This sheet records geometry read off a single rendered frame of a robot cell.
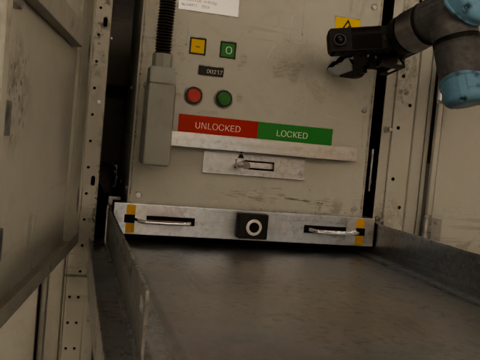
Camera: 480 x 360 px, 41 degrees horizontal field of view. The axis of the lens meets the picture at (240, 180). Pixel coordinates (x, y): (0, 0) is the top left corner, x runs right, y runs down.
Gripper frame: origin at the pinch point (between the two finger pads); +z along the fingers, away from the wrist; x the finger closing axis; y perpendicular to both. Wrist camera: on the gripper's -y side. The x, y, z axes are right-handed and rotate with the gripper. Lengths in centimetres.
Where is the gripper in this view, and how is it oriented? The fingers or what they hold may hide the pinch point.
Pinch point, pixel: (328, 68)
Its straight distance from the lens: 132.2
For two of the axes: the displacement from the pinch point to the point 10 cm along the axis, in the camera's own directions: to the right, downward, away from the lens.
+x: -0.4, -9.8, 1.7
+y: 8.7, 0.5, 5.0
